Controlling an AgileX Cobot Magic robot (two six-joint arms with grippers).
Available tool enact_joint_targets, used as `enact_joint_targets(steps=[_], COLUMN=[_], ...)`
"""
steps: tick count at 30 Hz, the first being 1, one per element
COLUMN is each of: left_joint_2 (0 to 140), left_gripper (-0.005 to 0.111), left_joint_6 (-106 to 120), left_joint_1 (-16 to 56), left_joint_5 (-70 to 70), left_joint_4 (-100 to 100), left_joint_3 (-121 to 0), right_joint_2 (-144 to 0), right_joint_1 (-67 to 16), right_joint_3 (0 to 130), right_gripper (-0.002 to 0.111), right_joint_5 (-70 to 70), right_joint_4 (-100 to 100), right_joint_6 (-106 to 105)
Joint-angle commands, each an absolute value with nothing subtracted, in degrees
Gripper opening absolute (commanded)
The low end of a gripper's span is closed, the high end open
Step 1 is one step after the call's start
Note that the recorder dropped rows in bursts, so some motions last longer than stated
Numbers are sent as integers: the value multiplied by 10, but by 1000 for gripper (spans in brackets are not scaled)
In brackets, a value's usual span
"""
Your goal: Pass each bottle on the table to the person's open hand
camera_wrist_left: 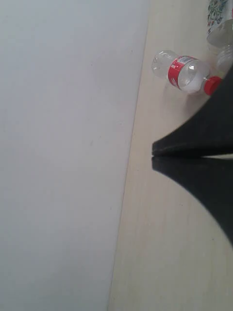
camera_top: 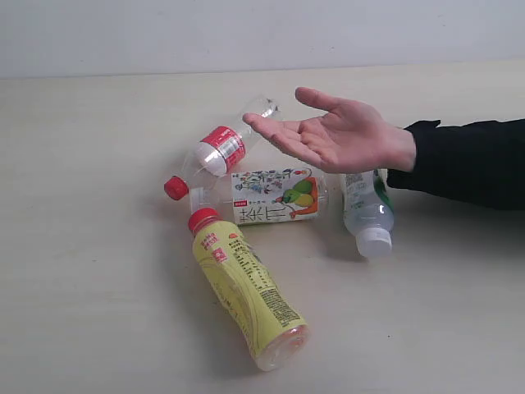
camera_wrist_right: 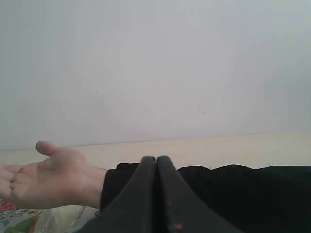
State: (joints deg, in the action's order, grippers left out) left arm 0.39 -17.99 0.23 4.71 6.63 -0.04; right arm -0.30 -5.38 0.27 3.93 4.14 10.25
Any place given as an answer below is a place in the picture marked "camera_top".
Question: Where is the open bare human hand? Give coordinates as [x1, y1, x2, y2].
[243, 87, 417, 174]

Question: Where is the white green label yogurt bottle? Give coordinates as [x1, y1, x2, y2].
[339, 169, 395, 259]

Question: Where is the yellow label red cap bottle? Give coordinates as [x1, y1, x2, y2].
[188, 208, 309, 372]

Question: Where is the black sleeved forearm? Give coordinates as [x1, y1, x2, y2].
[387, 119, 524, 211]

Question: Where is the clear tea bottle floral label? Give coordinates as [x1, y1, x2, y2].
[189, 166, 328, 226]

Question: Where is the clear red label cola bottle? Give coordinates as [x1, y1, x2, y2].
[164, 95, 281, 201]

